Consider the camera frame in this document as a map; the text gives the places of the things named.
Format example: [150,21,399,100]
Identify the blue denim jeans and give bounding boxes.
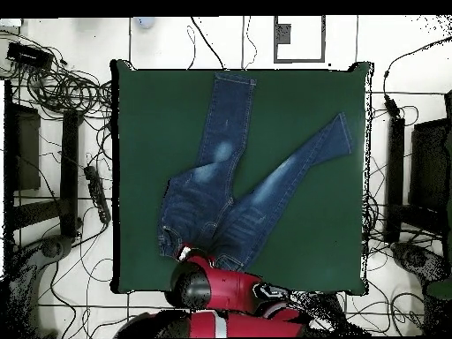
[156,71,354,272]

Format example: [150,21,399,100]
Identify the black flat device box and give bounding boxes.
[5,41,55,71]

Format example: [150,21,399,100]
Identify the black power strip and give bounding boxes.
[83,164,113,224]

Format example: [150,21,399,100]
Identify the dark green table cloth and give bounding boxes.
[109,59,374,296]

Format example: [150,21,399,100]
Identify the person's light blue shoe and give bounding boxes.
[134,16,157,30]

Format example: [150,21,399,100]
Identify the black metal frame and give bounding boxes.
[3,79,85,248]
[383,89,452,245]

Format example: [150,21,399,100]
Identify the thin black cable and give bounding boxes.
[190,16,227,71]

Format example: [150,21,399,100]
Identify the black cable tangle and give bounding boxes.
[0,27,114,123]

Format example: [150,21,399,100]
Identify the grey square frame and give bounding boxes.
[273,15,327,64]

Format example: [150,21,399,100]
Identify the black cable with connector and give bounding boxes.
[382,36,452,119]

